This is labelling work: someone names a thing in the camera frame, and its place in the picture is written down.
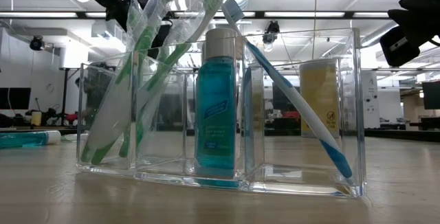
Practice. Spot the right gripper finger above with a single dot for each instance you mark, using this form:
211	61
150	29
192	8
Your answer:
409	12

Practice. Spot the clear acrylic organizer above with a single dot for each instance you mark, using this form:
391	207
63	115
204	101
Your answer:
358	114

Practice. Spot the blue white toothbrush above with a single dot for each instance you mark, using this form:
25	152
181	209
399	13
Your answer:
299	103

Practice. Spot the teal mouthwash bottle white cap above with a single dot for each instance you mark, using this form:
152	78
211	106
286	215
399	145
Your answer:
20	139
216	114

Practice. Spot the black computer monitor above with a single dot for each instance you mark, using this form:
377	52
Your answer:
432	95
278	103

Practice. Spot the white column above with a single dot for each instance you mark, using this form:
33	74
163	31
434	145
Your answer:
371	97

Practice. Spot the black overhead light beam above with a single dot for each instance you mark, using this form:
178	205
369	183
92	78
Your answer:
349	14

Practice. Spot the black ceiling spotlight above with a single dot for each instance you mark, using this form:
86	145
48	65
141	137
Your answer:
36	43

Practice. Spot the yellow wipes canister white lid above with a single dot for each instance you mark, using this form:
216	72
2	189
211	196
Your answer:
319	93

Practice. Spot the yellow container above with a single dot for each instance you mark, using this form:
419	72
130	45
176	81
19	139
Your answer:
36	119

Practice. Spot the black overhead camera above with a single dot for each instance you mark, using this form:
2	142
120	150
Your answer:
271	31

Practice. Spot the black wall screen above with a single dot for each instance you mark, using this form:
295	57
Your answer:
13	97

